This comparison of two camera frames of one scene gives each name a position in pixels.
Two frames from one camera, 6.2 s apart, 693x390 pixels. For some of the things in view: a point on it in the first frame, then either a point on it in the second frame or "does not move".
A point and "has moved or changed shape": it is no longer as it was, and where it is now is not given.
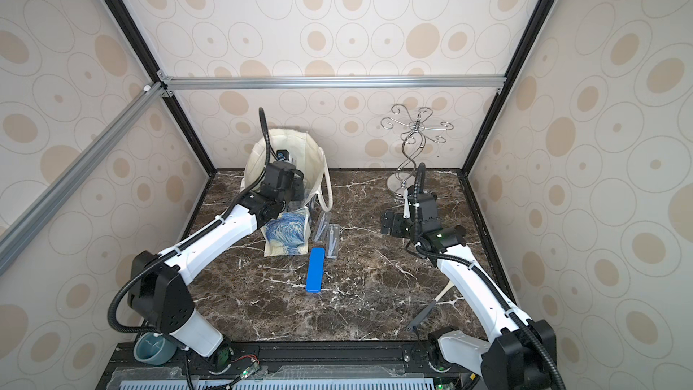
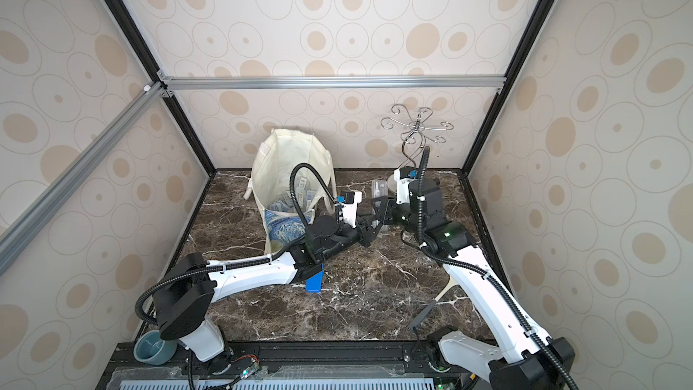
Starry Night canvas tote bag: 290,233 does not move
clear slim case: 333,236 has moved or changed shape
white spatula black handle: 448,286 does not move
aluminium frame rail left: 17,233 does not move
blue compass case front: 316,270 does not move
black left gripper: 299,181 → 364,228
